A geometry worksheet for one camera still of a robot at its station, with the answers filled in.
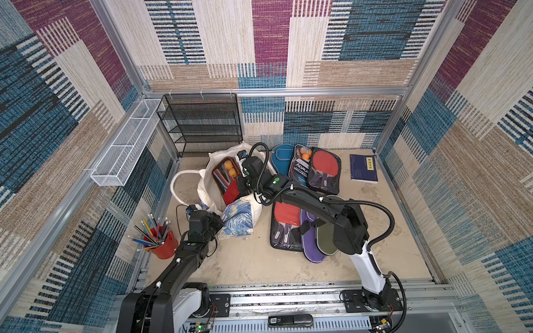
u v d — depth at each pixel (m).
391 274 0.71
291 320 0.66
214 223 0.77
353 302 0.73
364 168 1.12
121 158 0.73
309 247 0.83
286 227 0.89
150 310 0.41
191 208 0.78
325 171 1.08
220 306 0.73
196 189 0.83
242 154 0.74
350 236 0.51
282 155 1.16
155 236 0.81
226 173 0.89
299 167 1.06
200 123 1.08
